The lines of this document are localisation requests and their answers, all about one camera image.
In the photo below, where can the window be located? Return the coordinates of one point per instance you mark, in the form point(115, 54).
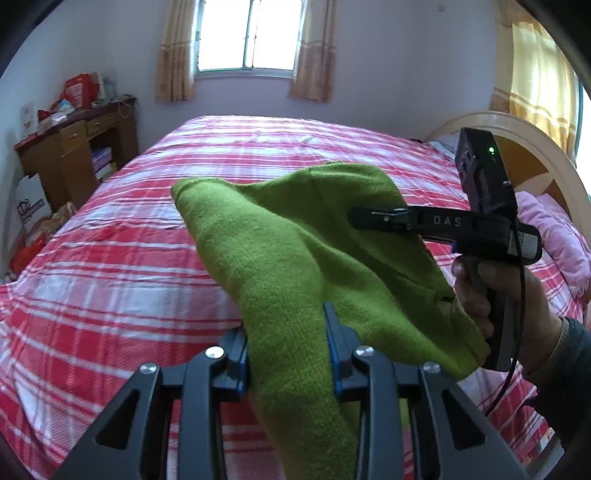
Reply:
point(251, 34)

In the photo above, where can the striped pillow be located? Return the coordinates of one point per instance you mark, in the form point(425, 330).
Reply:
point(445, 146)

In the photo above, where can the beige window curtain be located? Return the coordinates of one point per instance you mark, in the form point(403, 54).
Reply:
point(315, 55)
point(174, 55)

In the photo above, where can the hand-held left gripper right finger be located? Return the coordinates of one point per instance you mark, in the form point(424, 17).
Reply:
point(335, 344)

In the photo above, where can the white box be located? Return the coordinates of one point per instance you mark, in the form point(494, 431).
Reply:
point(28, 120)

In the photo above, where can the cream arched headboard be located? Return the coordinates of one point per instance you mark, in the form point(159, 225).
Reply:
point(521, 147)

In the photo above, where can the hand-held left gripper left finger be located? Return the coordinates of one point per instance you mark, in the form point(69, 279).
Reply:
point(241, 383)

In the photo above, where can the yellow curtain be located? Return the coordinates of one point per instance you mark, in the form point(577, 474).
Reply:
point(538, 78)

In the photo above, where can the green knitted sweater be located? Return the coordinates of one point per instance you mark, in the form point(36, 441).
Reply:
point(277, 258)

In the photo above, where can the pink blanket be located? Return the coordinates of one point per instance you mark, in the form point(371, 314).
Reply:
point(561, 230)

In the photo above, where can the white paper bag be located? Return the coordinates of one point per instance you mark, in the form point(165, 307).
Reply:
point(30, 207)

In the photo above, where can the red striped bed sheet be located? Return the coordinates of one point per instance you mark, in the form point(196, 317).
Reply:
point(115, 277)

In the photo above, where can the wooden desk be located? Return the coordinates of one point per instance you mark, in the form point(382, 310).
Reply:
point(69, 157)

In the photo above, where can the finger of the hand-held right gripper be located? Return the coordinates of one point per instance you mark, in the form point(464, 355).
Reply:
point(378, 218)

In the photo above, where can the red plastic bag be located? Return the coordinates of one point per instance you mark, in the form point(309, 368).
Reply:
point(25, 256)

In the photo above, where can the person's right forearm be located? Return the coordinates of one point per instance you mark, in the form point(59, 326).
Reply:
point(568, 383)

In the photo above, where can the person's right hand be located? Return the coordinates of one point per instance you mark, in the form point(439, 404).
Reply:
point(535, 323)

